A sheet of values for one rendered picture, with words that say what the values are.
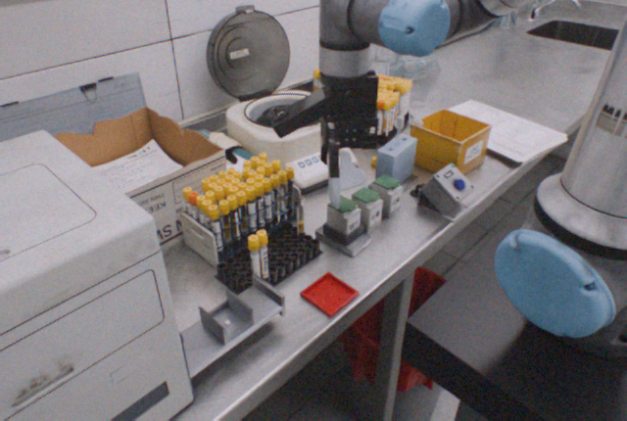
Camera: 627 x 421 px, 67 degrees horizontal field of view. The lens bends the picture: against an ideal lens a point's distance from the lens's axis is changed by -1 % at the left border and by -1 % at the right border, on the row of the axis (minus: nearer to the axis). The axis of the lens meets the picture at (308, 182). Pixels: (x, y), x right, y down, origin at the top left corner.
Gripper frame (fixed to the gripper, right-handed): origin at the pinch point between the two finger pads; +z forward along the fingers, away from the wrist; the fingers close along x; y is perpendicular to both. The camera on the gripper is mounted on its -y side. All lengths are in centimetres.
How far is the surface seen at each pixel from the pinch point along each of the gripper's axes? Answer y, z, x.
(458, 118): 35.5, 3.5, 32.4
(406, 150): 18.7, 3.1, 17.0
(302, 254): -4.8, 10.0, -5.7
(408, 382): 23, 65, 6
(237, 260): -15.8, 10.2, -6.2
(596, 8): 166, 11, 178
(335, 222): 1.6, 7.4, -0.7
